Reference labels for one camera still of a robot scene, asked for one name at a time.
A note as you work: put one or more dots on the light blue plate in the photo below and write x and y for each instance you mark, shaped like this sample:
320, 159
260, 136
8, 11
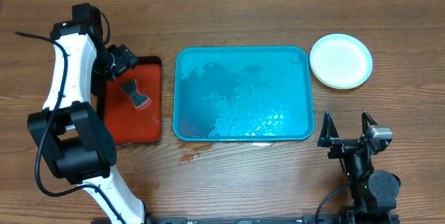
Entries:
341, 60

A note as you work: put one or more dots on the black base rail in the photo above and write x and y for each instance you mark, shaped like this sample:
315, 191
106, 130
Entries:
306, 219

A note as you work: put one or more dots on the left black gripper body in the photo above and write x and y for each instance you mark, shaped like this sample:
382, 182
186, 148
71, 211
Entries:
113, 64

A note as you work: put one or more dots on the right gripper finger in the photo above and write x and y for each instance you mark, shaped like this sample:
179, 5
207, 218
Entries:
367, 122
329, 135

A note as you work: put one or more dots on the blue plastic tray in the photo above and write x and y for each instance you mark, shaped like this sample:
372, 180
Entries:
252, 94

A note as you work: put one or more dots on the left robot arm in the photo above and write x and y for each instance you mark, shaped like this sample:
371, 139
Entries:
75, 149

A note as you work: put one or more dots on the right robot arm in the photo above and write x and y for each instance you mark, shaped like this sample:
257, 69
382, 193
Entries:
373, 192

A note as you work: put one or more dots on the red black tray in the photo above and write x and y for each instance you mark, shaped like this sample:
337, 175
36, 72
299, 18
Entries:
126, 124

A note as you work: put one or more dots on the yellow-green plate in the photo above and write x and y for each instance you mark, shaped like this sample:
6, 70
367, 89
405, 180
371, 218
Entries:
322, 80

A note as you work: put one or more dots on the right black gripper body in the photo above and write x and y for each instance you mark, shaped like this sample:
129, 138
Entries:
345, 149

